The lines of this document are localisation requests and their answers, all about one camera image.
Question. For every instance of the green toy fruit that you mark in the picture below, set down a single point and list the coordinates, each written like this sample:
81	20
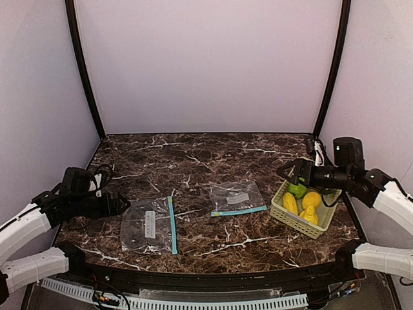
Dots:
298	191

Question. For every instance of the white slotted cable duct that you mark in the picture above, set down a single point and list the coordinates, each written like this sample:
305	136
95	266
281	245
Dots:
155	299

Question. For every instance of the yellow toy lemon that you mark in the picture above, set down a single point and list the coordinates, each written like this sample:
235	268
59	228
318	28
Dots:
311	199

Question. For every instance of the clear zip bag blue zipper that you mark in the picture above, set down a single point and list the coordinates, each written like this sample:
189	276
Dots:
149	227

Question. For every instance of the left black frame post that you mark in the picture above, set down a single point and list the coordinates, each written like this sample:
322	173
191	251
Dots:
82	67

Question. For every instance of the black front table rail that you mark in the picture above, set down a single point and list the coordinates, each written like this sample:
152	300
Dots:
130	279

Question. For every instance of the pale green plastic basket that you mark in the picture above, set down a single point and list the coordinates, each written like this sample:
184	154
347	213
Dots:
324	212

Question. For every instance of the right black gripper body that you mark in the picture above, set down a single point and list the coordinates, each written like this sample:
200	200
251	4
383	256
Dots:
305	172

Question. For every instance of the right black frame post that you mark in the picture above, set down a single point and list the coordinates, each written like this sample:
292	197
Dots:
334	67

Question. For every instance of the yellow toy pear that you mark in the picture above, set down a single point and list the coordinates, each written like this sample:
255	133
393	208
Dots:
309	214

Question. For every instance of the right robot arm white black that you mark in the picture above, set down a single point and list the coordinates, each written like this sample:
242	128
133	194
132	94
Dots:
373	188

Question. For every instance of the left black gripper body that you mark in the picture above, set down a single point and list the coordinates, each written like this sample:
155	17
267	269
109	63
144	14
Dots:
113	202

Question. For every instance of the black frame post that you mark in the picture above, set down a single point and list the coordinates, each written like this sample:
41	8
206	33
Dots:
82	67
334	67

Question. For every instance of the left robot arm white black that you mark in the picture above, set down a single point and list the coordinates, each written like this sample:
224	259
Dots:
80	194

